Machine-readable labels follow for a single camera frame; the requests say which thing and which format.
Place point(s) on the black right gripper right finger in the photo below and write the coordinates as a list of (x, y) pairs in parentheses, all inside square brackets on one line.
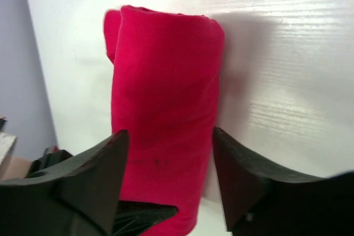
[(261, 197)]

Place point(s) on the red t shirt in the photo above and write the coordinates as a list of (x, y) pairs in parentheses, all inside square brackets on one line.
[(165, 92)]

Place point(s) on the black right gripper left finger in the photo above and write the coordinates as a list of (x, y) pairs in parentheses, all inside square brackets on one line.
[(77, 196)]

